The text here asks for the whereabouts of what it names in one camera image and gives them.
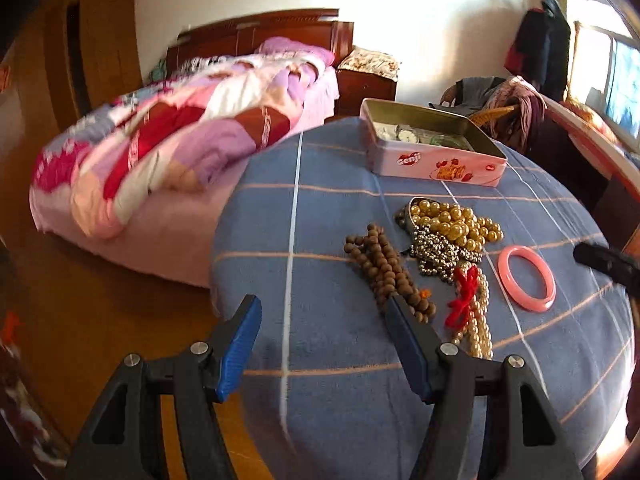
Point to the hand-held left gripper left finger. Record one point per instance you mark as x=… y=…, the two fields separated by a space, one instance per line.
x=240 y=345

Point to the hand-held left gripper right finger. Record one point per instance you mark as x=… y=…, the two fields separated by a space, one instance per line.
x=407 y=345

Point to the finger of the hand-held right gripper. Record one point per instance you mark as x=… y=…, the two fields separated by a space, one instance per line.
x=600 y=259

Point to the pink bangle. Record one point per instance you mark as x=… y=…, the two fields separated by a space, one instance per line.
x=502 y=272

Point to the pink tin box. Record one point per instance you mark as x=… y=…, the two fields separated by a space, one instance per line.
x=425 y=165

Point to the dark wooden desk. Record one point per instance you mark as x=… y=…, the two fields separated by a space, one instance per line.
x=575 y=155

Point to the bed with pink sheet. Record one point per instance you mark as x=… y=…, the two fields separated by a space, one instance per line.
x=170 y=240

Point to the blue checked cloth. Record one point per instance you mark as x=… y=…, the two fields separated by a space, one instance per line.
x=325 y=210

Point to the maroon and pink garments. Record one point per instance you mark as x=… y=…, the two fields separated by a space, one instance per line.
x=525 y=102

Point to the wicker chair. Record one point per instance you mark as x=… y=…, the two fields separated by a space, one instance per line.
x=487 y=117

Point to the window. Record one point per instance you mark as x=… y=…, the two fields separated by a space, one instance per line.
x=617 y=75

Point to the grey garment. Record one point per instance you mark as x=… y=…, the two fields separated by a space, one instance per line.
x=475 y=92

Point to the silver wristwatch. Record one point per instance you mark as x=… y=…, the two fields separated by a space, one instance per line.
x=407 y=135

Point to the hanging dark coats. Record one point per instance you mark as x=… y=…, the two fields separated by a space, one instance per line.
x=542 y=45

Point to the pink patchwork quilt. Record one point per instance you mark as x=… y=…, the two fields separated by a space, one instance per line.
x=165 y=135

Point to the red wooden nightstand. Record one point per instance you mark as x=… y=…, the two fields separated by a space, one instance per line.
x=365 y=92

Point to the floral cloth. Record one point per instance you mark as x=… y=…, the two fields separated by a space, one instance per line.
x=372 y=62

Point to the green bag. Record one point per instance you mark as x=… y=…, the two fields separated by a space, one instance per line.
x=159 y=71

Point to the pink pillow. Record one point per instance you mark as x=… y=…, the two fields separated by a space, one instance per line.
x=300 y=50

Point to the red wooden headboard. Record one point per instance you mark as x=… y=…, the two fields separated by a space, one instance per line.
x=260 y=30

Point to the wooden wardrobe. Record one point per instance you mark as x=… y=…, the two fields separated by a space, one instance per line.
x=95 y=45

